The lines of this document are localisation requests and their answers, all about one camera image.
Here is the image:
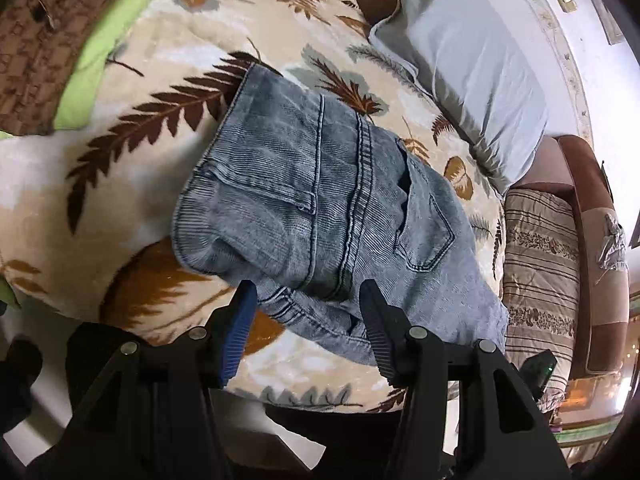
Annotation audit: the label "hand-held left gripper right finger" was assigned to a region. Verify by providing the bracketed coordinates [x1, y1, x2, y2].
[359, 279, 572, 480]

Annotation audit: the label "dark cloth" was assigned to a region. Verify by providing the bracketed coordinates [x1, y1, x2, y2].
[0, 337, 45, 436]

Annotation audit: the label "pale blue pillow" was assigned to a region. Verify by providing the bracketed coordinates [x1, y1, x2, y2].
[369, 0, 550, 195]

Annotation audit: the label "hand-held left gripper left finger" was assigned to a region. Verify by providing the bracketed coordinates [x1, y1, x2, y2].
[30, 280, 261, 480]

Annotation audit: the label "brown patterned cloth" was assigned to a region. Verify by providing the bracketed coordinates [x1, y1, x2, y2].
[0, 0, 151, 137]

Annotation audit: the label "striped patterned pillow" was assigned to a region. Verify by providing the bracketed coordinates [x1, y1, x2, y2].
[501, 191, 581, 411]

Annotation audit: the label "blue denim pants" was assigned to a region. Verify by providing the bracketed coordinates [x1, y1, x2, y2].
[171, 64, 509, 367]

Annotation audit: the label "green bed sheet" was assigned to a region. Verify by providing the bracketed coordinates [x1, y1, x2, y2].
[0, 0, 180, 308]

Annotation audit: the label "leaf print blanket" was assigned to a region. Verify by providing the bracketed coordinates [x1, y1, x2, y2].
[0, 0, 507, 415]

